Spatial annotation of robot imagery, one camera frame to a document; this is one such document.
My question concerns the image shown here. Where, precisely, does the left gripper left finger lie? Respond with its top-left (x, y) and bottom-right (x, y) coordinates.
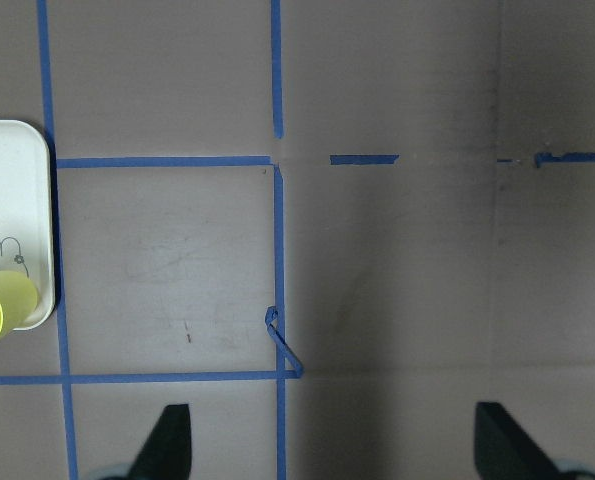
top-left (129, 404), bottom-right (192, 479)

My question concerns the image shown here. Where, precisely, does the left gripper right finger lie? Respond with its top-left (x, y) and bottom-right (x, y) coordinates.
top-left (474, 402), bottom-right (572, 480)

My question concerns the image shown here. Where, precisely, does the cream rectangular tray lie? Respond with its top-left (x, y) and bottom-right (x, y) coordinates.
top-left (0, 120), bottom-right (56, 331)

